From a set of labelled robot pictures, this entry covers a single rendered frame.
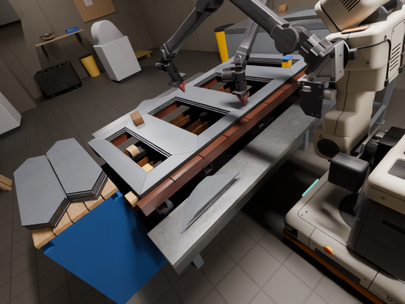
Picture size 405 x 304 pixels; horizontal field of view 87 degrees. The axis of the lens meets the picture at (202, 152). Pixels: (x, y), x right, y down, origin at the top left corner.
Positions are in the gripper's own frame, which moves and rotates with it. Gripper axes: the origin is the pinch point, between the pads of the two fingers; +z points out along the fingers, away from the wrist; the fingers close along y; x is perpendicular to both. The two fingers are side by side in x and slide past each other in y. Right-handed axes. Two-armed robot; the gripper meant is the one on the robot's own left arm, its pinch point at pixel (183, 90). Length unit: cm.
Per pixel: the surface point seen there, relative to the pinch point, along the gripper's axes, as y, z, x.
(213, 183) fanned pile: 36, 17, 50
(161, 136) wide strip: 31.3, 5.6, 8.9
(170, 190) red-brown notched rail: 51, 5, 42
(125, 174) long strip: 59, -1, 19
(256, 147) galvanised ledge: 2, 29, 48
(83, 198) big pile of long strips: 81, -2, 10
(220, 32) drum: -237, 98, -218
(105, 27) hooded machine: -130, 20, -445
